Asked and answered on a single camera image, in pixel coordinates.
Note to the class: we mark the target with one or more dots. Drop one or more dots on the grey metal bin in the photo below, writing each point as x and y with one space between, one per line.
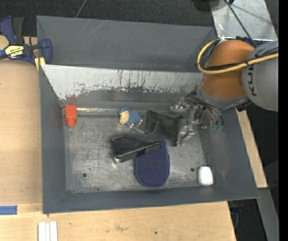
96 44

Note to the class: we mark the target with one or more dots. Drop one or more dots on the blue dotted slipper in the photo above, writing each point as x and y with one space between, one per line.
152 167

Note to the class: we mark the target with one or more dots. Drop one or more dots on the black cloth pouch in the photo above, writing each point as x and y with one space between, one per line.
166 124

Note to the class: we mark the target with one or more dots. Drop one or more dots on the orange plastic block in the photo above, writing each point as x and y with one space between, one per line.
71 114

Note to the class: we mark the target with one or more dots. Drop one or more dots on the blue toy sheep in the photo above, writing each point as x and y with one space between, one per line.
131 117

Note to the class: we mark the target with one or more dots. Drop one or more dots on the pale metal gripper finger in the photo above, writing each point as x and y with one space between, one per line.
182 138
191 130

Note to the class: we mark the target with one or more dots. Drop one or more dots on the white oval soap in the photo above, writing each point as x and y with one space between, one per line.
205 176

